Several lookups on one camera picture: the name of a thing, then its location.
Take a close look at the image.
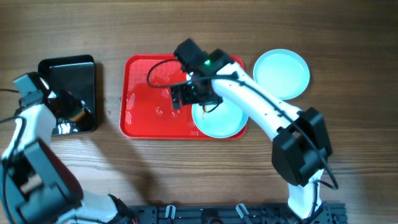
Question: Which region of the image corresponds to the black water tray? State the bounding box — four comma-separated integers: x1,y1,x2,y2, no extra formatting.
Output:
37,55,97,136

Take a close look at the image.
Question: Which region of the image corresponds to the light blue plate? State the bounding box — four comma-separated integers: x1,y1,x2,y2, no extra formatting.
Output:
252,49,310,100
192,98,249,139

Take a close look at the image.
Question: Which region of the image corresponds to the right black cable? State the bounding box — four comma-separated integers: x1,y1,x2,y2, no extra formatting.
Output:
146,58,339,220

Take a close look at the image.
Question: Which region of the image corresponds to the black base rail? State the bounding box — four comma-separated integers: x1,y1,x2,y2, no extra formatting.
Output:
131,202,348,224

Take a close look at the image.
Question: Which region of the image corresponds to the red plastic tray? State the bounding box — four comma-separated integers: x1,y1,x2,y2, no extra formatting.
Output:
119,54,248,140

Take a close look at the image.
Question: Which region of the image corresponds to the orange green sponge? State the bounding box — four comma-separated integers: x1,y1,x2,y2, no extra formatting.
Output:
68,108,86,122

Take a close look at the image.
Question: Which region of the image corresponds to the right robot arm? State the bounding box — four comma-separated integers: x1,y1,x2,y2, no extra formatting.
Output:
171,38,333,221

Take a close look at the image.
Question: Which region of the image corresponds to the left black cable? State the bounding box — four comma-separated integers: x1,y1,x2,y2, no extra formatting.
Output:
0,88,25,224

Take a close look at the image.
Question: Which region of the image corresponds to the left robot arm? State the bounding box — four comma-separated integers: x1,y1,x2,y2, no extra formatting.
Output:
1,90,137,223

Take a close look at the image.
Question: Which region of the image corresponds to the black cable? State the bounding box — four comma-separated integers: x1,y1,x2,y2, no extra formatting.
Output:
0,88,25,224
146,58,339,220

